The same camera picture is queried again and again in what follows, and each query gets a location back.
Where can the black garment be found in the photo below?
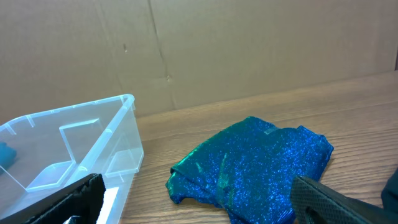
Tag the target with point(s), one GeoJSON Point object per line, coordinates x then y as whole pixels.
{"type": "Point", "coordinates": [389, 194]}

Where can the blue denim jeans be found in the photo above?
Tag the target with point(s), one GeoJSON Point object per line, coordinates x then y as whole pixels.
{"type": "Point", "coordinates": [7, 155]}

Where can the clear plastic storage bin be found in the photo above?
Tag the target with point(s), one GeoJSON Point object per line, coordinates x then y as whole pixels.
{"type": "Point", "coordinates": [56, 148]}

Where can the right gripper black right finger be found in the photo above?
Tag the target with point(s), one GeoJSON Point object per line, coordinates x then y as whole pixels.
{"type": "Point", "coordinates": [314, 202]}

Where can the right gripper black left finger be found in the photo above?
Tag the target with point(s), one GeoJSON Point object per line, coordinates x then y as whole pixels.
{"type": "Point", "coordinates": [81, 202]}

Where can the sparkly blue garment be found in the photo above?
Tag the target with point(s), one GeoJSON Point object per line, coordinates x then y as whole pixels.
{"type": "Point", "coordinates": [248, 169]}

